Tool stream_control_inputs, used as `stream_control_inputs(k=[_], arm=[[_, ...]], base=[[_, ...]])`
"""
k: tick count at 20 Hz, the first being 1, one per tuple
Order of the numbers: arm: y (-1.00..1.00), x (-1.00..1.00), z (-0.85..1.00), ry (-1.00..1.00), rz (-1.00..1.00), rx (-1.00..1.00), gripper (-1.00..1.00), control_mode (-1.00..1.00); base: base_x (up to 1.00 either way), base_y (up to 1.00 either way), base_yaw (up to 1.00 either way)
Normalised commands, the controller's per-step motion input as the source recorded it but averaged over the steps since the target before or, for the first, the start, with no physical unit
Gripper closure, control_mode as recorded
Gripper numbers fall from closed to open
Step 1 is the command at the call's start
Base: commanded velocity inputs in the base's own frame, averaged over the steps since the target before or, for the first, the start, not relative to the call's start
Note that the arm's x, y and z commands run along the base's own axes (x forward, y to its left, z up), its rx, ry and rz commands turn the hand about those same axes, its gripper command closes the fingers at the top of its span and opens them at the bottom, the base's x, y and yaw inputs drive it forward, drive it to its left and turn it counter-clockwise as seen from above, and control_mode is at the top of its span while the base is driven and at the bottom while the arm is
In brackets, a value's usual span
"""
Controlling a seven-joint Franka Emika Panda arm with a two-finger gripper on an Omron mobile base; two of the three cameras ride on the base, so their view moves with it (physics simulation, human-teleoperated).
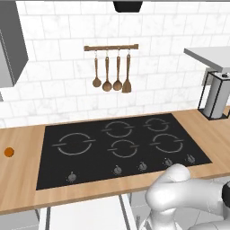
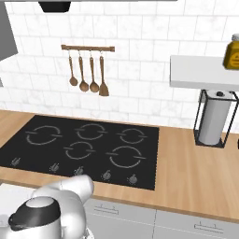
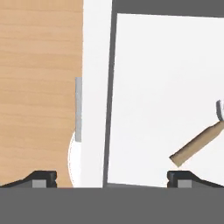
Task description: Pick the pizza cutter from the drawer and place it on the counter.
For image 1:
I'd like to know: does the white cabinet front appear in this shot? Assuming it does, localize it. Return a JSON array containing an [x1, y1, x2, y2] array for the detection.
[[0, 209, 41, 230]]

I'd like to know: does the grey hob knob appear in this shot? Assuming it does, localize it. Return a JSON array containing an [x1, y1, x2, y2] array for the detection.
[[186, 154, 197, 164], [66, 171, 77, 182], [164, 157, 174, 168], [137, 161, 148, 172], [112, 164, 123, 176]]

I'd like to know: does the orange fruit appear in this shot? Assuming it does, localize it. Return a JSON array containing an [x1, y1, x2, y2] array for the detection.
[[4, 146, 15, 158]]

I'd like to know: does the wooden spatula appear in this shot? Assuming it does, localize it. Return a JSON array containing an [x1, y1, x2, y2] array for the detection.
[[121, 49, 133, 94]]

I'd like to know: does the black extractor hood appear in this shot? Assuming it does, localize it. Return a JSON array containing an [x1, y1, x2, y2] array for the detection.
[[112, 1, 144, 13]]

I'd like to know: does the medium wooden spoon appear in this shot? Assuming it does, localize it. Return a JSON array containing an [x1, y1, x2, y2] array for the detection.
[[112, 49, 123, 92]]

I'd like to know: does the large wooden spoon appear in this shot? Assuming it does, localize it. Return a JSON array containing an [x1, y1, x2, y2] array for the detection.
[[102, 50, 113, 93]]

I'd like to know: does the small wooden spoon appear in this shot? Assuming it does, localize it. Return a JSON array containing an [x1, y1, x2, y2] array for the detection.
[[92, 51, 102, 88]]

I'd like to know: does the grey wall cupboard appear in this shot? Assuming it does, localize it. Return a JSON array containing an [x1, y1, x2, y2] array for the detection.
[[0, 0, 30, 102]]

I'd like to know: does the white drawer front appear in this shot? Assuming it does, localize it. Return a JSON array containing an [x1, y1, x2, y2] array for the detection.
[[46, 195, 130, 230]]

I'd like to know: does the black hob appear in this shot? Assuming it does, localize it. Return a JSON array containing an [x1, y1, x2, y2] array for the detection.
[[35, 112, 213, 191]]

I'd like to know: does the grey wall shelf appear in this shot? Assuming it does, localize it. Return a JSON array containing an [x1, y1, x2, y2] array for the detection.
[[183, 46, 230, 73]]

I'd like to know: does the wooden utensil rail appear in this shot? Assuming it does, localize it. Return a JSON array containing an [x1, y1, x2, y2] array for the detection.
[[84, 43, 139, 52]]

